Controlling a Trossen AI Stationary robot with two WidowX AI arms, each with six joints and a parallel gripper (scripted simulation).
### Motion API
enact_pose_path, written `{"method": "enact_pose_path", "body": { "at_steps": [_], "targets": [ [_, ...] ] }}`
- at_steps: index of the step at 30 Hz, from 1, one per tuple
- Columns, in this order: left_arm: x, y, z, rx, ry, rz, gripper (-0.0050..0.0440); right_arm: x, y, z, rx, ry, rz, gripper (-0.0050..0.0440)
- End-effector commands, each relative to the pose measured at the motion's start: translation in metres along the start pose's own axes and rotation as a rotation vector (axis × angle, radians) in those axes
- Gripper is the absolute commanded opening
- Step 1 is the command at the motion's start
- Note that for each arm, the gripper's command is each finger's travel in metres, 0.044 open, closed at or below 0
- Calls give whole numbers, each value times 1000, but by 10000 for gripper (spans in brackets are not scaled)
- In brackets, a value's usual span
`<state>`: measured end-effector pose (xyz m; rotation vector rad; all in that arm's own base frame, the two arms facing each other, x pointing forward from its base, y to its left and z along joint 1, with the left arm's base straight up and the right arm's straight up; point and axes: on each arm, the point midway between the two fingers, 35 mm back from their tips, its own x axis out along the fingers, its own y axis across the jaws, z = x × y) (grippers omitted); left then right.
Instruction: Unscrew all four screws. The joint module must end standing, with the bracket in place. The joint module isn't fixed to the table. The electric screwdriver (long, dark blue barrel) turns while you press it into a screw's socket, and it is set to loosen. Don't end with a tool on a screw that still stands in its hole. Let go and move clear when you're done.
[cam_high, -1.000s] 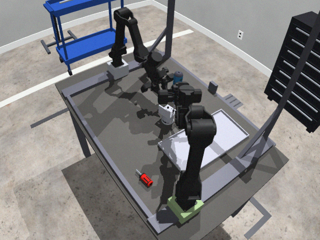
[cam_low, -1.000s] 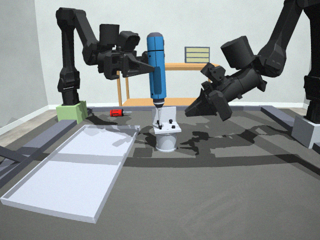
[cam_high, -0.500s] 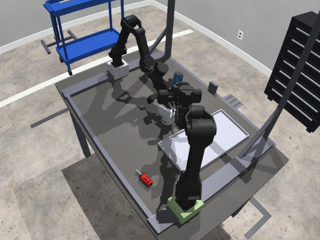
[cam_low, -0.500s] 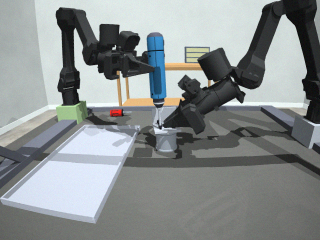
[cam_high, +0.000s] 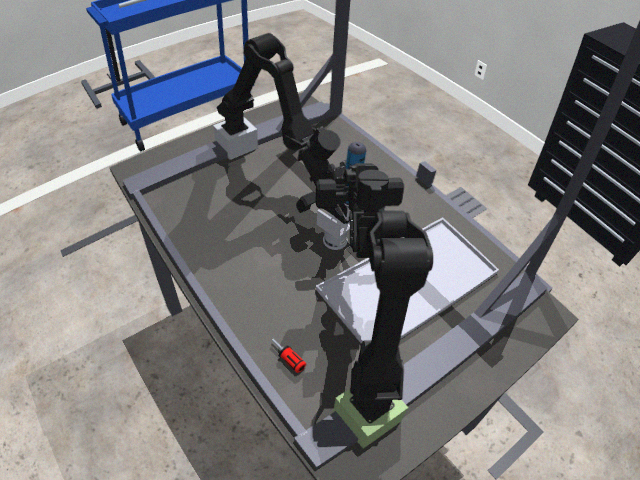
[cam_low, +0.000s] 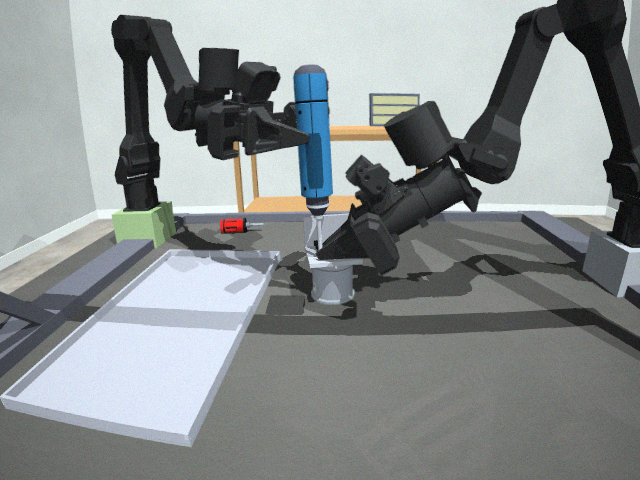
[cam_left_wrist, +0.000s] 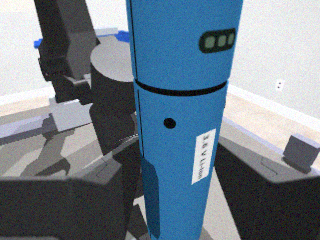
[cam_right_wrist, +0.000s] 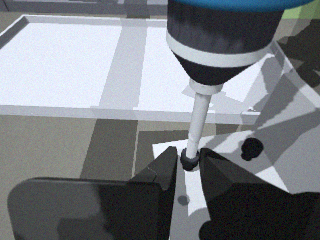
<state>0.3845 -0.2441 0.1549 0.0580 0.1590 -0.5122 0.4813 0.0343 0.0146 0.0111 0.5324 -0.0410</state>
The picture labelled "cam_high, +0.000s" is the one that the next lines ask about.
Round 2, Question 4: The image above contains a grey cylindrical joint module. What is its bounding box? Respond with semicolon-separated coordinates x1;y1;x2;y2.
323;231;347;250

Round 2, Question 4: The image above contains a white square plate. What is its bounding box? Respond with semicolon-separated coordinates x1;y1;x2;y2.
317;209;350;239

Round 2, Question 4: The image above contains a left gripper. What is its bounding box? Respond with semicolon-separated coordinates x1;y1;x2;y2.
315;178;404;218

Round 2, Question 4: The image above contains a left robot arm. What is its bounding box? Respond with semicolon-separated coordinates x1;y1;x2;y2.
344;163;434;424

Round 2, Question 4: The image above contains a blue electric screwdriver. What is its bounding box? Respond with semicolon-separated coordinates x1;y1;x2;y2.
345;142;366;221

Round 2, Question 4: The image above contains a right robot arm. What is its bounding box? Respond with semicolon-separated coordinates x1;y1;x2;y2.
217;33;346;180

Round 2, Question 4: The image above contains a white shallow tray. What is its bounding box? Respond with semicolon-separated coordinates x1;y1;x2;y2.
316;218;499;343

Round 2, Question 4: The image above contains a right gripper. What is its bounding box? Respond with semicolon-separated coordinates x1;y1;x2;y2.
296;162;352;224

